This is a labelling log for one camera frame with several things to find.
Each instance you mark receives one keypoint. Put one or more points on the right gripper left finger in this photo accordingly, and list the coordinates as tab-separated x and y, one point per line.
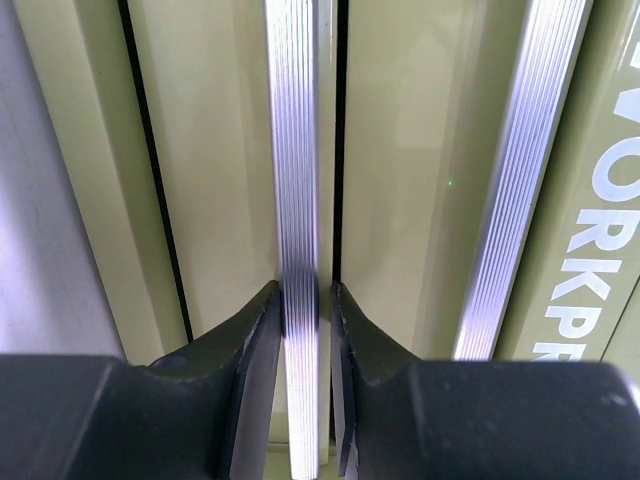
200	412

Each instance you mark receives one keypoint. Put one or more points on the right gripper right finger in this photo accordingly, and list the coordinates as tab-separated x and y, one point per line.
400	417

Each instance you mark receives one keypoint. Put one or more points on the green metal drawer chest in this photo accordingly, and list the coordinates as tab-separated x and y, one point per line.
115	288

